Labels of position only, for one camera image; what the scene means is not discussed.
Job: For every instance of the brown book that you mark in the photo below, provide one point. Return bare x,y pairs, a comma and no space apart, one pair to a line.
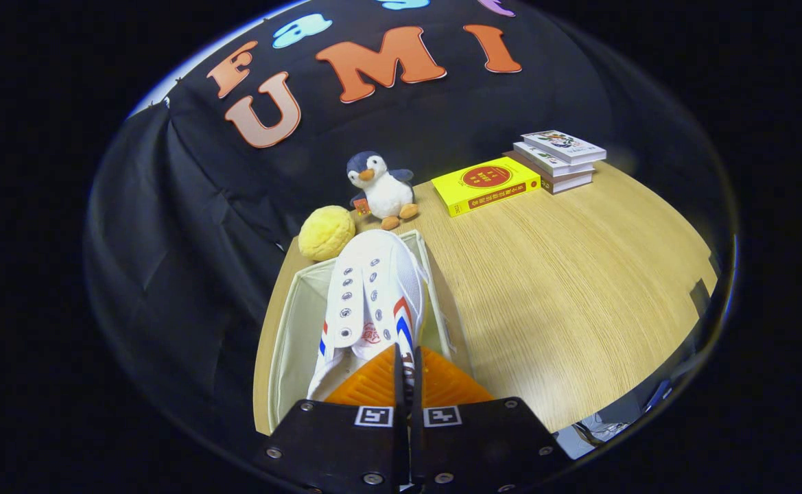
571,184

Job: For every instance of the white canvas shoe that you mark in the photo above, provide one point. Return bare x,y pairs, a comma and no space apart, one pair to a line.
380,288

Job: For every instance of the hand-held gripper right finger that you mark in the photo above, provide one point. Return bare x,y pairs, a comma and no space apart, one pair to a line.
483,446

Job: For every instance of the yellow book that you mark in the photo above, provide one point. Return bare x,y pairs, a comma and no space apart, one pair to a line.
486,182

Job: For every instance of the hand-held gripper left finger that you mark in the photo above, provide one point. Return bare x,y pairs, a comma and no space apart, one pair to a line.
346,446

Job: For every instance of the beige fabric storage box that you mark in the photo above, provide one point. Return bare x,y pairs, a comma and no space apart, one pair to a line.
298,329

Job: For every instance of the yellow round plush toy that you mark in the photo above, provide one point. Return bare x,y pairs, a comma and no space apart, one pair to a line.
325,233

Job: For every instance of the white illustrated cover book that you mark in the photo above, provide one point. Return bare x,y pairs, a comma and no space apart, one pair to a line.
562,144

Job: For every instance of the penguin plush toy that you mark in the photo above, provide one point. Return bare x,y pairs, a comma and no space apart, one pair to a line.
387,192

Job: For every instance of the black backdrop cloth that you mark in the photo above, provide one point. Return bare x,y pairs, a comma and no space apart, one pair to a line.
188,226

